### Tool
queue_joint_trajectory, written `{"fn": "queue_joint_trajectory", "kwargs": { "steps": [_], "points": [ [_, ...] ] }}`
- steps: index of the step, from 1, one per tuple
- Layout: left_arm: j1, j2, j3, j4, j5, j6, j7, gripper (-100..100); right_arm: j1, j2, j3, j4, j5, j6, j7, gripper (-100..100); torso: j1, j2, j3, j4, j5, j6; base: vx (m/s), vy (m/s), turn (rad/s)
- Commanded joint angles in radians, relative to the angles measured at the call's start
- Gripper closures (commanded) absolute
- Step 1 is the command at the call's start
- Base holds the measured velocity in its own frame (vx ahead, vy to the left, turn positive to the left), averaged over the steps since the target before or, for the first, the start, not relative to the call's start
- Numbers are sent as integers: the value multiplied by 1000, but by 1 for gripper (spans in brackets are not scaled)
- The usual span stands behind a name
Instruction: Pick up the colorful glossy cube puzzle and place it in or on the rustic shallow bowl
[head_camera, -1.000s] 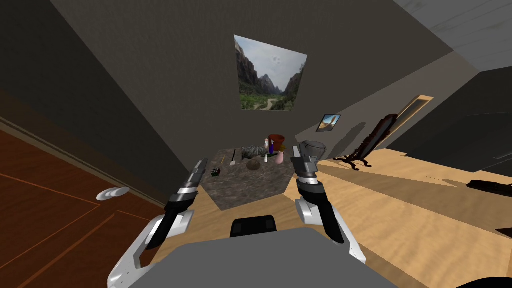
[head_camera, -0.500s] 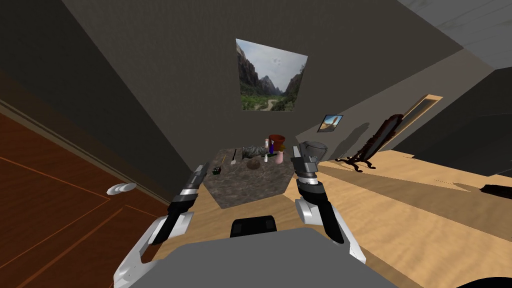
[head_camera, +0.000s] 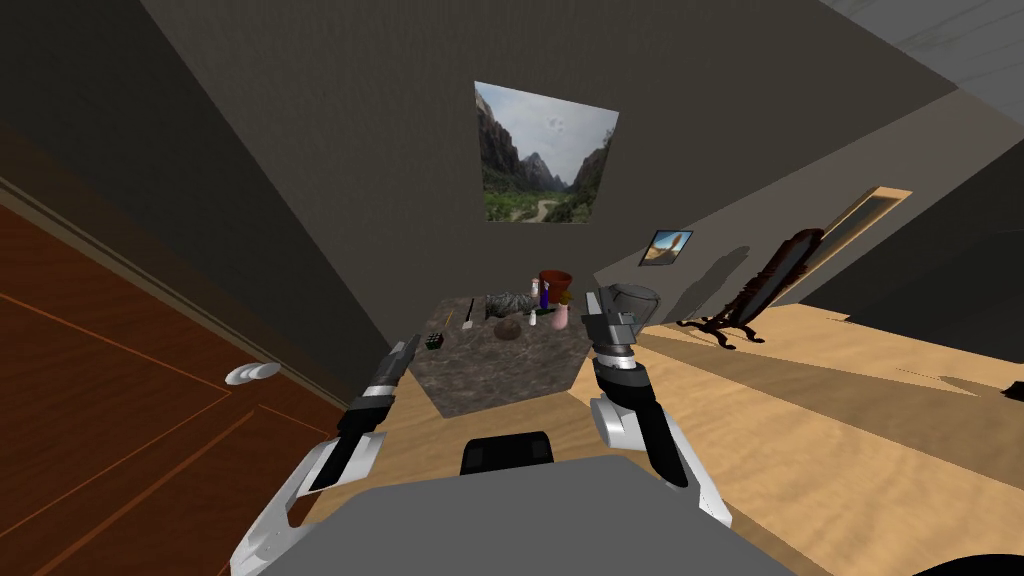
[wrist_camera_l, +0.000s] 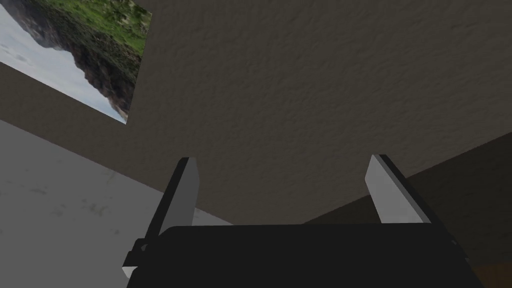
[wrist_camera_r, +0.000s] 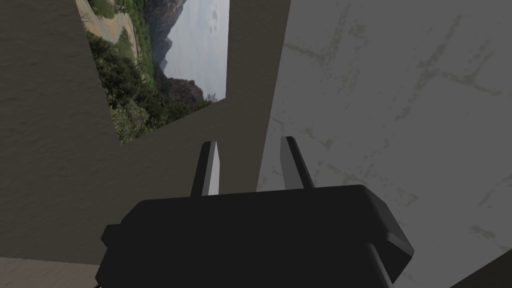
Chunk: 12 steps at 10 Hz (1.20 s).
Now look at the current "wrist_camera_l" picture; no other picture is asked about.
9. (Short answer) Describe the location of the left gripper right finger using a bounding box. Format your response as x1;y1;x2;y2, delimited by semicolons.
364;153;443;226

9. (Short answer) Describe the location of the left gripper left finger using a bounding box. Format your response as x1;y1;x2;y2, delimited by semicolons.
143;156;200;245

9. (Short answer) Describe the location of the landscape picture on wall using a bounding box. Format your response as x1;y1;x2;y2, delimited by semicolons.
0;0;153;125

